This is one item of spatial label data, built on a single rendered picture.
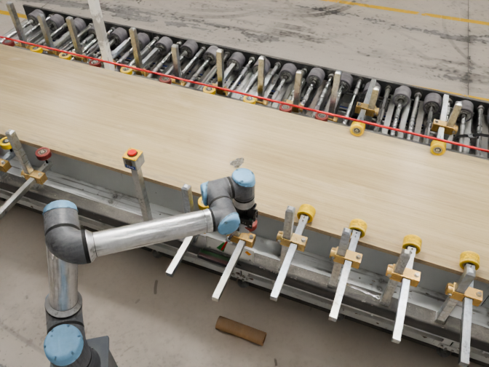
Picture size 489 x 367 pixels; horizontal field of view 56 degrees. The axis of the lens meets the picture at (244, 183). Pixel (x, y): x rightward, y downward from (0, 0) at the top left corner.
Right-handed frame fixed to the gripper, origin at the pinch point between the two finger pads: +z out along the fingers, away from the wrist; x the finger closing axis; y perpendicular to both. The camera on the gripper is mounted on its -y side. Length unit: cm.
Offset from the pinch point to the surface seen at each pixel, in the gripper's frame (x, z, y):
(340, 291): -11, 5, 49
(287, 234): 6.1, 0.3, 20.5
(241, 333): -4, 94, 2
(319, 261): 24, 39, 36
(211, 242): 5.4, 24.6, -17.7
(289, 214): 6.0, -13.5, 20.4
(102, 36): 103, -15, -135
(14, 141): 7, -6, -128
